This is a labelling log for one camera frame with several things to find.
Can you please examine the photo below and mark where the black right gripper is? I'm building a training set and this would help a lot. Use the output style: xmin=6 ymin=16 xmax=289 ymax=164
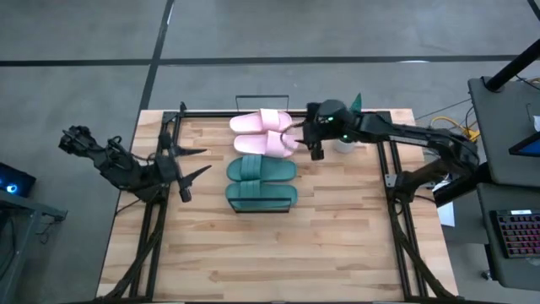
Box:
xmin=280 ymin=101 xmax=327 ymax=161

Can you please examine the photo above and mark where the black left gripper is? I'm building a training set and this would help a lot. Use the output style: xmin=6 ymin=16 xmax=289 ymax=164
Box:
xmin=153 ymin=131 xmax=213 ymax=204

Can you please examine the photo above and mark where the pink rubber slide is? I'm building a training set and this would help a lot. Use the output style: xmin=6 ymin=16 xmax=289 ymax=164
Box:
xmin=229 ymin=108 xmax=294 ymax=136
xmin=232 ymin=129 xmax=300 ymax=160

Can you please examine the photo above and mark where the green rubber slide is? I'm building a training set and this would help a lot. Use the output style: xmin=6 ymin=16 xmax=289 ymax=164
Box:
xmin=224 ymin=180 xmax=300 ymax=213
xmin=225 ymin=154 xmax=298 ymax=183

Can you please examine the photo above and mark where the grey metal cart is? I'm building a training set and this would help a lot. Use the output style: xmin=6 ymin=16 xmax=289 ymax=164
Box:
xmin=0 ymin=189 xmax=68 ymax=304

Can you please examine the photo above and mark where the white paper sheet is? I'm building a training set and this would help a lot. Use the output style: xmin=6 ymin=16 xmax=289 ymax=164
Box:
xmin=436 ymin=201 xmax=456 ymax=228

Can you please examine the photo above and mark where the black desk beam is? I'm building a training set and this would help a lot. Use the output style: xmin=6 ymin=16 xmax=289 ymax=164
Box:
xmin=433 ymin=162 xmax=493 ymax=208

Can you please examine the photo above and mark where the black computer with blue light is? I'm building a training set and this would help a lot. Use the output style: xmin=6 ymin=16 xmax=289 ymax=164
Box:
xmin=0 ymin=161 xmax=38 ymax=198

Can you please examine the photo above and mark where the grey desk with screen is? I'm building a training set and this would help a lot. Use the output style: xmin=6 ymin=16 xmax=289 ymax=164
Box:
xmin=467 ymin=75 xmax=540 ymax=189

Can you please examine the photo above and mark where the black round pole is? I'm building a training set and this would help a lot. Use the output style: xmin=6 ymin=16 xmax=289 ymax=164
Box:
xmin=483 ymin=36 xmax=540 ymax=93

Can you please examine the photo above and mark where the blue lit screen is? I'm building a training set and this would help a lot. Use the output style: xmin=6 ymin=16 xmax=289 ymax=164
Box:
xmin=508 ymin=131 xmax=540 ymax=159

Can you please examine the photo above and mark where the backlit black keyboard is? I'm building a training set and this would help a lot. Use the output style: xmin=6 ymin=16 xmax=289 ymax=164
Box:
xmin=490 ymin=209 xmax=540 ymax=259

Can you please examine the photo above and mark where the grey desk with keyboard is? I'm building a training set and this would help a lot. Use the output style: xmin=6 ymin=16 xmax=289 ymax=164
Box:
xmin=476 ymin=182 xmax=540 ymax=292

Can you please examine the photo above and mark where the black aluminium rig frame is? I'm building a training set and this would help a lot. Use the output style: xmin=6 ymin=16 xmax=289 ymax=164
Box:
xmin=94 ymin=100 xmax=461 ymax=304

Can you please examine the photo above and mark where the yellow cable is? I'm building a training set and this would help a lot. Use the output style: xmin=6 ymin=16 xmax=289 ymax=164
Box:
xmin=429 ymin=116 xmax=482 ymax=144

